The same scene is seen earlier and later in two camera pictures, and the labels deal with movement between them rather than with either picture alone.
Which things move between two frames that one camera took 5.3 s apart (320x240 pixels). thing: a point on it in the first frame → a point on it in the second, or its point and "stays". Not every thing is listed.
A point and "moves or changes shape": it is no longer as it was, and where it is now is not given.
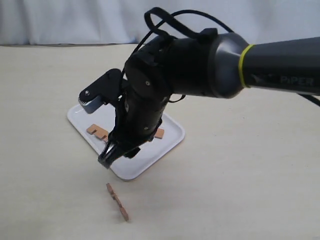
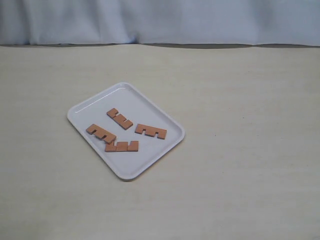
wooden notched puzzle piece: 116,198 moves or changes shape
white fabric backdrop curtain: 121,22 stays
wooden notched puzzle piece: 98,131 stays
